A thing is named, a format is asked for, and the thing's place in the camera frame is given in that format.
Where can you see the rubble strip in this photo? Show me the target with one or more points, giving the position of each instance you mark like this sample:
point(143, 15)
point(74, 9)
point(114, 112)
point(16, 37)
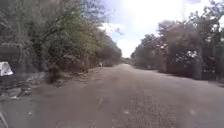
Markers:
point(20, 87)

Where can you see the white slab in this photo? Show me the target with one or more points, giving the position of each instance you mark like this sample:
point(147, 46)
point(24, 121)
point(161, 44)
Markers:
point(5, 68)

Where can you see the fence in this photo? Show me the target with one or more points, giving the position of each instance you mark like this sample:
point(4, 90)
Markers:
point(203, 71)

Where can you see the grey asphalt road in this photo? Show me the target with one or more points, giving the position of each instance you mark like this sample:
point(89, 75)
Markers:
point(133, 96)

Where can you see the row of trees and bushes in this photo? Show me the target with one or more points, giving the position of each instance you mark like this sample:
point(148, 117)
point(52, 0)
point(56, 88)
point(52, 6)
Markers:
point(56, 36)

